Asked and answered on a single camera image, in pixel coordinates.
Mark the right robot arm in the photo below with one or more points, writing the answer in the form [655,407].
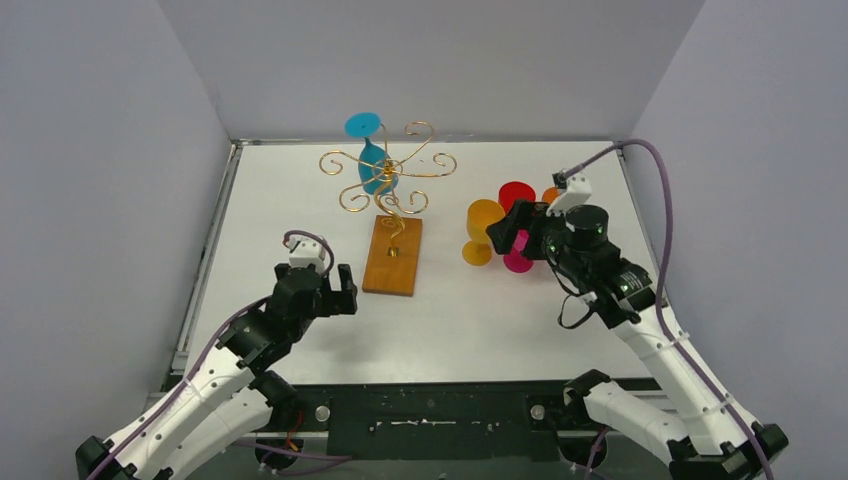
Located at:
[669,371]

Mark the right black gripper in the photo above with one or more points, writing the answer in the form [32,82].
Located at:
[523,215]

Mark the blue wine glass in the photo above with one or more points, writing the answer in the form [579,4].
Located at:
[372,157]

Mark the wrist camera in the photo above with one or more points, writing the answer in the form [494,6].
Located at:
[305,251]
[573,190]

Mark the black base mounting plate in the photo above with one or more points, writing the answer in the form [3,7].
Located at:
[541,420]

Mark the orange wine glass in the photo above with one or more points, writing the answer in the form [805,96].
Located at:
[550,195]

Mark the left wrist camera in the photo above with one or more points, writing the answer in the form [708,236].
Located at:
[305,251]

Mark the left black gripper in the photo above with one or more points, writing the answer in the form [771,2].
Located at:
[329,297]

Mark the gold wire rack wooden base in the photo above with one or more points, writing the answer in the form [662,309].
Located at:
[393,256]

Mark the yellow wine glass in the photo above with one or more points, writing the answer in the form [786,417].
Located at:
[480,215]

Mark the red wine glass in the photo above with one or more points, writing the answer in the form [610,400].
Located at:
[513,191]

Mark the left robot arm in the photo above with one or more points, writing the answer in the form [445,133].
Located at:
[230,391]

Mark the magenta wine glass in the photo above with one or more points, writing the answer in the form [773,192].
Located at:
[514,261]

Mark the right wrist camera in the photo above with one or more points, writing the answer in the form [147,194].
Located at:
[573,190]

